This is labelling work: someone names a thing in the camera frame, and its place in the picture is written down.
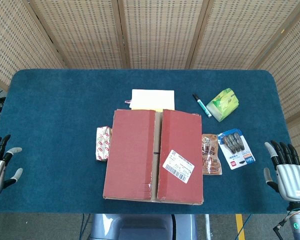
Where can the black and green marker pen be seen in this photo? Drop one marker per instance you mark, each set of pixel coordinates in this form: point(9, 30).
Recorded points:
point(202, 105)

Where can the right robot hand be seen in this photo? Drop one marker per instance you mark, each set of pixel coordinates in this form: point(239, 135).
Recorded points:
point(292, 180)

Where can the metal table leg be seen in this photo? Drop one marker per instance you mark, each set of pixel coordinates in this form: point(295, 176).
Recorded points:
point(208, 227)

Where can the yellow paper sheet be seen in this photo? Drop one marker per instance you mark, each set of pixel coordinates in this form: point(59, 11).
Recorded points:
point(159, 110)

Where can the red cardboard box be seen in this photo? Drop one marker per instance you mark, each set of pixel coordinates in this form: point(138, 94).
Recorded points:
point(130, 150)

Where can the brown snack pouch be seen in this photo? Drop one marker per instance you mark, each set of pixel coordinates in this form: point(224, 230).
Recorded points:
point(211, 155)

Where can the red and white snack packet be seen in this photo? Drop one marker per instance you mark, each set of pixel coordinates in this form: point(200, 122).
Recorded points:
point(102, 145)

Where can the blue blister pack of clips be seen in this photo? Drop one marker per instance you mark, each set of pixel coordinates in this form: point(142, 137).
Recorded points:
point(237, 157)

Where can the pink paper clip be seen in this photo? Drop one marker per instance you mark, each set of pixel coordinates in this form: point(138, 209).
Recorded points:
point(128, 101)

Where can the woven bamboo folding screen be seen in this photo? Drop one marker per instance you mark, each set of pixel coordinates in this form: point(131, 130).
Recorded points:
point(160, 32)

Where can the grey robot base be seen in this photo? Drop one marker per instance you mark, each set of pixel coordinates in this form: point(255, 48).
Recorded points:
point(140, 227)

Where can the green tissue pack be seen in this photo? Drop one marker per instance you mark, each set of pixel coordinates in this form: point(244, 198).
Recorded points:
point(222, 103)

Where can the blue carpet table mat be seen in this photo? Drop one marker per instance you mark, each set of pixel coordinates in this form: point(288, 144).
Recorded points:
point(52, 112)

